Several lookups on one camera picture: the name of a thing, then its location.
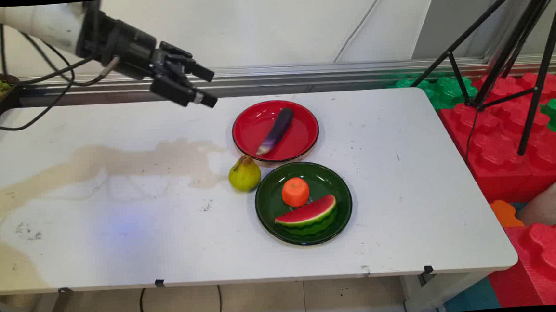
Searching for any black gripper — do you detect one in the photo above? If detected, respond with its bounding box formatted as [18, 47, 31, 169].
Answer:
[100, 12, 219, 115]

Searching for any purple toy eggplant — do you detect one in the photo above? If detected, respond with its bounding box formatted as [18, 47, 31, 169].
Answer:
[253, 107, 297, 156]

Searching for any yellow-green toy pear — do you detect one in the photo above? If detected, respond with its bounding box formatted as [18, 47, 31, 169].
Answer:
[227, 154, 263, 194]

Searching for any red plate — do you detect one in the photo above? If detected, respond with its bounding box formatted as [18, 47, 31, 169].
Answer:
[230, 97, 322, 166]

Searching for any green plate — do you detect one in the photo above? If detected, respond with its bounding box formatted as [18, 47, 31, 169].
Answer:
[252, 159, 356, 249]

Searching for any orange toy tangerine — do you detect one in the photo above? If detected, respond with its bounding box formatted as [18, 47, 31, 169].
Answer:
[280, 176, 312, 209]

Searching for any toy watermelon slice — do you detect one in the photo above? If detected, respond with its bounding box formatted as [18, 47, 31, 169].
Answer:
[273, 194, 339, 239]

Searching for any large red foam block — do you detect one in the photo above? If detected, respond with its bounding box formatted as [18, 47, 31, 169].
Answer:
[435, 71, 556, 208]

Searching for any white table leg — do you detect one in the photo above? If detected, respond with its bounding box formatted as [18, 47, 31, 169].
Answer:
[400, 269, 493, 312]

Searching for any orange foam piece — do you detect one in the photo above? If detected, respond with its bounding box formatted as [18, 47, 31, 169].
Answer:
[489, 198, 525, 229]

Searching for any black tripod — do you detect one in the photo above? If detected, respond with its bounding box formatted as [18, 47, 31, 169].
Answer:
[405, 0, 556, 163]

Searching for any teal foam floor mat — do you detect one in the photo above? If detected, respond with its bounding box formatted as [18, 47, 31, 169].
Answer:
[441, 275, 502, 312]

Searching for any beige fabric object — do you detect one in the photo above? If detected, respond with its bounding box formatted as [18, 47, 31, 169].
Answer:
[515, 172, 556, 232]

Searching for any aluminium frame rail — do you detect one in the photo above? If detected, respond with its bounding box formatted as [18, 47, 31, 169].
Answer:
[16, 44, 556, 112]

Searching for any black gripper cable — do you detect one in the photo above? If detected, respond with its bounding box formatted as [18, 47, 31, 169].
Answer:
[20, 27, 122, 91]

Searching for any black looping arm cable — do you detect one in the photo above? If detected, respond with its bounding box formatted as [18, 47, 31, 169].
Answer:
[0, 55, 100, 132]

